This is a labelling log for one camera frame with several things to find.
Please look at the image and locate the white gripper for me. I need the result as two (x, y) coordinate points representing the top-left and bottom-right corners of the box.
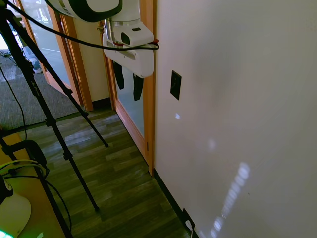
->
(102, 36), (155, 102)

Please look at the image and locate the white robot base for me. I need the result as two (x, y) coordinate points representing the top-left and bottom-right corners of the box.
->
(0, 175), (32, 238)

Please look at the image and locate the wooden framed glass door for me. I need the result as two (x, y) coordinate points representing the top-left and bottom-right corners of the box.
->
(97, 0), (157, 176)

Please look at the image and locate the wooden framed glass partition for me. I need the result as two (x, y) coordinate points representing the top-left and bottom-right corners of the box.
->
(14, 0), (94, 112)

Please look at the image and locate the black table clamp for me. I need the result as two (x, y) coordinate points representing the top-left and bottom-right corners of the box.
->
(0, 139), (48, 176)

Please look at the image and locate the black baseboard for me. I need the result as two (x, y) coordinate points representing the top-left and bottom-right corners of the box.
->
(153, 168), (199, 238)

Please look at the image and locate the white power plug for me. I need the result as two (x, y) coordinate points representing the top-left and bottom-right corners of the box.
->
(185, 220), (196, 238)

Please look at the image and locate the black light switch plate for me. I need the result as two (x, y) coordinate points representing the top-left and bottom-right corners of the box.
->
(170, 69), (182, 101)

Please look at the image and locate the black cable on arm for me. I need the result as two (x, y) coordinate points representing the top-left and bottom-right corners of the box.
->
(0, 0), (160, 51)

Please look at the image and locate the black camera tripod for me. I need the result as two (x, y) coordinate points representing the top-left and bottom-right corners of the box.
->
(0, 4), (110, 238)

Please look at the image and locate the white cable bundle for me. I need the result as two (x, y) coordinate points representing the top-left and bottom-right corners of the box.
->
(0, 158), (50, 179)

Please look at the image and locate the black wall outlet plate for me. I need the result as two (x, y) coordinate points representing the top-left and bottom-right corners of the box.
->
(182, 207), (196, 230)

